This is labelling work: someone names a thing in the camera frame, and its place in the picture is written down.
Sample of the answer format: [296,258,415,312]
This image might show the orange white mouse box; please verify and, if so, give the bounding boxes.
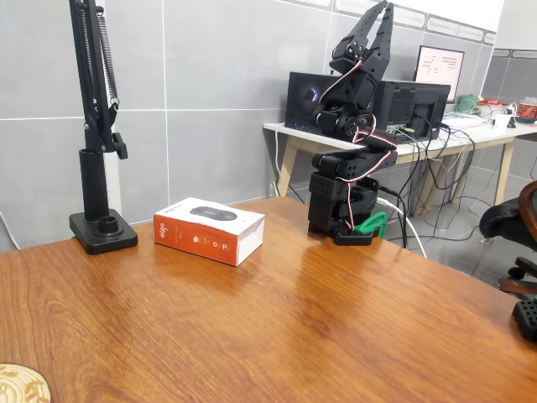
[153,196,266,268]

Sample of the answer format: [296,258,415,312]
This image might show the black computer case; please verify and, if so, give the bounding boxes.
[284,71,452,142]

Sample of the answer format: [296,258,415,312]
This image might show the computer monitor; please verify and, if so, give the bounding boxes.
[414,44,467,104]

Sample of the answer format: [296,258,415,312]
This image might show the green bag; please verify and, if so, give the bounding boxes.
[455,94,481,114]

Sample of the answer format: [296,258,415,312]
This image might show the white desk wooden legs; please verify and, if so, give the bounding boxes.
[263,111,537,218]

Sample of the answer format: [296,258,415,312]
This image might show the green table clamp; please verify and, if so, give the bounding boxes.
[352,212,388,240]

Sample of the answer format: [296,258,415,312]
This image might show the red tin can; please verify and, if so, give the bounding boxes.
[516,98,537,123]

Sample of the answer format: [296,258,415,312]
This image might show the black office chair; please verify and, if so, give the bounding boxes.
[477,180,537,297]

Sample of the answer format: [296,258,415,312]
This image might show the black perforated block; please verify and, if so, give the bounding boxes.
[511,293,537,342]

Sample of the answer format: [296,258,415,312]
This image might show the round wooden coaster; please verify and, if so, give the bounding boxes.
[0,363,52,403]

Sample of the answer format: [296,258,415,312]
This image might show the red white servo cable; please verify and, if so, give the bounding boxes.
[319,58,399,233]

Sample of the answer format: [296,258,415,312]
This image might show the black cable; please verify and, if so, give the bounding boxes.
[377,184,409,250]

